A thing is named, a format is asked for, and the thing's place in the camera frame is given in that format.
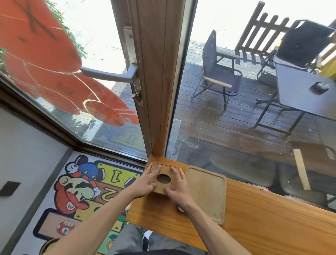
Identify person's left hand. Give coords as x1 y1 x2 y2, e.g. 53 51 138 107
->
130 163 161 199

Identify person's right hand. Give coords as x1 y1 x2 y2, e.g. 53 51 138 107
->
163 169 196 211

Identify wooden box with round hole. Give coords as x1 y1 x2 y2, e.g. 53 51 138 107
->
149 162 182 195

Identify person's left forearm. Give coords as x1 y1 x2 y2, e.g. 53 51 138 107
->
45 192 137 255

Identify person's right forearm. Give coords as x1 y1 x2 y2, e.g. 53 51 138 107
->
184 204 254 255

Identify wooden tray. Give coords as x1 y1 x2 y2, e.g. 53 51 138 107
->
178 166 228 225

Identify person's grey trousers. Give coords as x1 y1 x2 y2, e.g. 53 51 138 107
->
108 223 208 255

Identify grey outdoor doormat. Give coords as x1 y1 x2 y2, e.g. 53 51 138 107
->
85 118 182 161

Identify cartoon floor mat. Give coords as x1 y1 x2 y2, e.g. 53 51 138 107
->
33 151 145 255

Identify black folding chair wooden armrests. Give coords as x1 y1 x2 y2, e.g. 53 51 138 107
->
192 30 243 110

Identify silver door lock plate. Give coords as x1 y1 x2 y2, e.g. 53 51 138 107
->
123 26 144 107

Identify brown chair with wooden armrest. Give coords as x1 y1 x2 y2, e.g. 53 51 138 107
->
284 140 336 191

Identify dark outdoor table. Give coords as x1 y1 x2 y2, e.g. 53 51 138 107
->
253 63 336 136

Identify red window sticker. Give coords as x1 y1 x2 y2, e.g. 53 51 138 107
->
0 0 140 127

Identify black ashtray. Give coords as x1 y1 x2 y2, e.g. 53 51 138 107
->
310 82 331 95

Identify wooden picket fence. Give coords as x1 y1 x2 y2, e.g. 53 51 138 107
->
234 1 336 69

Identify black mesh chair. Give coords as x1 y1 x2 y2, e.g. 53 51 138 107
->
257 20 335 82

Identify brown wooden door frame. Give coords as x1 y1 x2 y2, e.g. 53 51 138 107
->
110 0 198 158

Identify silver door handle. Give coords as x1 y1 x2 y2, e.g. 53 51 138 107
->
79 63 139 84

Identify black wall socket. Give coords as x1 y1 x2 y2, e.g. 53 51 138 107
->
0 181 21 197

